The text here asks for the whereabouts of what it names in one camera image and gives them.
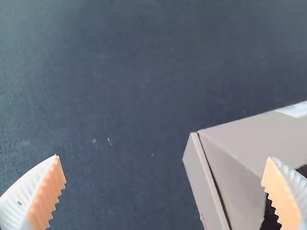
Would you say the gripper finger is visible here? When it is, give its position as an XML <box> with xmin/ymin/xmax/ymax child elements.
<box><xmin>0</xmin><ymin>154</ymin><xmax>67</xmax><ymax>230</ymax></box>
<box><xmin>260</xmin><ymin>156</ymin><xmax>307</xmax><ymax>230</ymax></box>

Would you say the cardboard box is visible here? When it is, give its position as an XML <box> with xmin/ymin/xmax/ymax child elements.
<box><xmin>182</xmin><ymin>100</ymin><xmax>307</xmax><ymax>230</ymax></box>

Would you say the black mat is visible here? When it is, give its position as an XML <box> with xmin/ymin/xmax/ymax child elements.
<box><xmin>0</xmin><ymin>0</ymin><xmax>307</xmax><ymax>230</ymax></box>

